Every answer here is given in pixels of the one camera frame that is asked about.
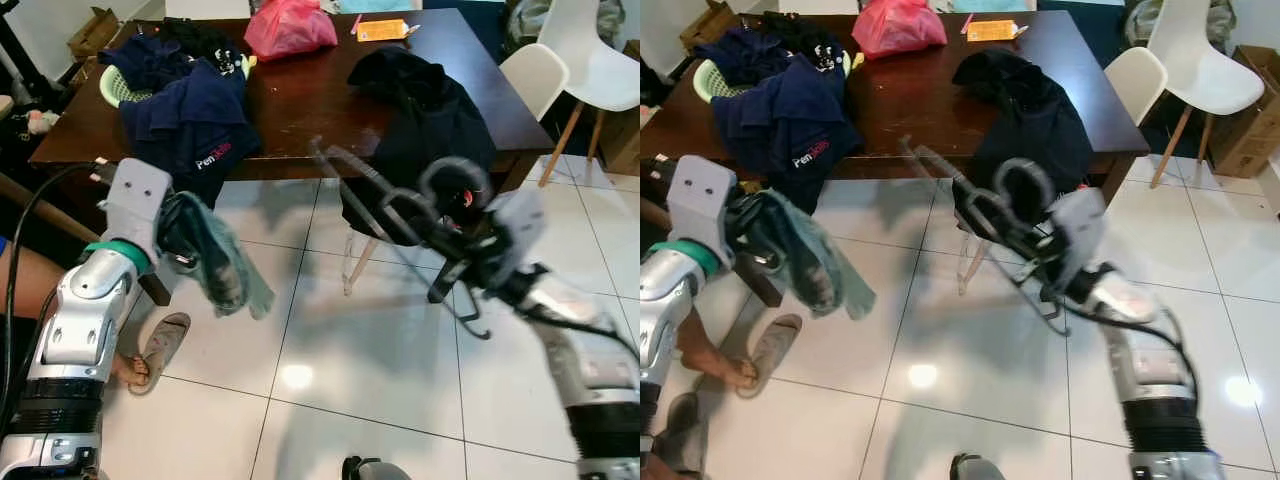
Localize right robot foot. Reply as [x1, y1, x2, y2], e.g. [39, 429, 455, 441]
[950, 452, 1006, 480]
[340, 455, 411, 480]

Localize dark wooden table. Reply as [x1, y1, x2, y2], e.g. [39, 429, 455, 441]
[30, 8, 556, 191]
[640, 10, 1151, 201]

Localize pale green laundry basket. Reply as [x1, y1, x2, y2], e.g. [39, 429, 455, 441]
[98, 55, 256, 109]
[692, 55, 861, 104]

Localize black white patterned cloth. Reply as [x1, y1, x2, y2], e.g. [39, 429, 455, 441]
[775, 15, 851, 73]
[165, 18, 251, 76]

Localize yellow packet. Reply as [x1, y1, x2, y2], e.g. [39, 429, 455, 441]
[355, 18, 421, 43]
[965, 20, 1031, 43]

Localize pink plastic bag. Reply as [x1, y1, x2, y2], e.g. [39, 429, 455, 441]
[852, 0, 949, 59]
[243, 0, 339, 61]

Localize navy blue garment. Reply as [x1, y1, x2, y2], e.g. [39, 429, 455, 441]
[712, 28, 866, 211]
[100, 35, 263, 181]

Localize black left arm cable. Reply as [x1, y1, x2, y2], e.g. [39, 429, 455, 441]
[0, 160, 111, 421]

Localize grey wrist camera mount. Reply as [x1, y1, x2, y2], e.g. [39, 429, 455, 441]
[480, 188, 548, 276]
[665, 155, 739, 263]
[1045, 188, 1109, 281]
[100, 158, 173, 263]

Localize black garment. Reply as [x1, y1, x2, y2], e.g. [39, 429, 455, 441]
[950, 48, 1096, 241]
[340, 45, 498, 246]

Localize brown cardboard box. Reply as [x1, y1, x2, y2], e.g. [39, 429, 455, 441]
[1205, 45, 1280, 181]
[65, 8, 121, 61]
[680, 0, 741, 53]

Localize large white chair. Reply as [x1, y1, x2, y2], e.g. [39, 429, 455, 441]
[540, 0, 640, 166]
[1145, 0, 1266, 191]

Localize grey blue towel garment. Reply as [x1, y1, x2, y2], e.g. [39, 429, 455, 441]
[165, 190, 276, 321]
[745, 190, 876, 321]

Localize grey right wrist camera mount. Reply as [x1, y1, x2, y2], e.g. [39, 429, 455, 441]
[480, 188, 548, 276]
[1045, 188, 1109, 281]

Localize grey plastic hanger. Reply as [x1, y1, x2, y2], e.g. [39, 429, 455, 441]
[895, 135, 1071, 336]
[310, 135, 496, 341]

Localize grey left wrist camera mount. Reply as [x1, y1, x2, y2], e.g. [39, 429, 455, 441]
[665, 155, 739, 263]
[100, 158, 173, 263]

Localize grey slipper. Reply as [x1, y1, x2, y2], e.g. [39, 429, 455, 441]
[735, 313, 803, 399]
[128, 312, 191, 396]

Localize person in blue shorts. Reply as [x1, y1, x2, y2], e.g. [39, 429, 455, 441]
[640, 310, 761, 480]
[0, 235, 151, 391]

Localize grey green bag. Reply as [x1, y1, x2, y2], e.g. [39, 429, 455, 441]
[500, 0, 626, 51]
[1125, 0, 1236, 51]

